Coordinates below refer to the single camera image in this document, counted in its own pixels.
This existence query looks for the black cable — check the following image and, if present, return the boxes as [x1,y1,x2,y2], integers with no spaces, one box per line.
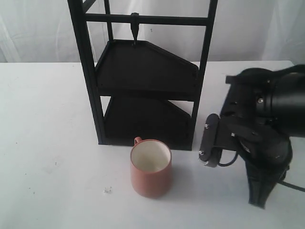
[218,64,305,193]

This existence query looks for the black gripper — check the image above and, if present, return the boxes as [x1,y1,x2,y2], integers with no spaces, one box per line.
[220,68,292,209]

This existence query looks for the white backdrop curtain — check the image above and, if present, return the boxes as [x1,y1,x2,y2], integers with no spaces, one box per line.
[0,0,305,64]

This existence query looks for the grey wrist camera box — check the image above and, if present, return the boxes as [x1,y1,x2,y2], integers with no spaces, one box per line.
[199,114,222,167]

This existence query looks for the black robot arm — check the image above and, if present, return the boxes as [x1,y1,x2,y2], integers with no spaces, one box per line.
[216,65,305,208]

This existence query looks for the pink ceramic mug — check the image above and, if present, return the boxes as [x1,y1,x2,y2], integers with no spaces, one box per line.
[130,137,172,198]

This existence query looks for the black metal shelf rack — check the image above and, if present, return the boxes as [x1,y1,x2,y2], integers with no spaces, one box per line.
[68,0,217,150]

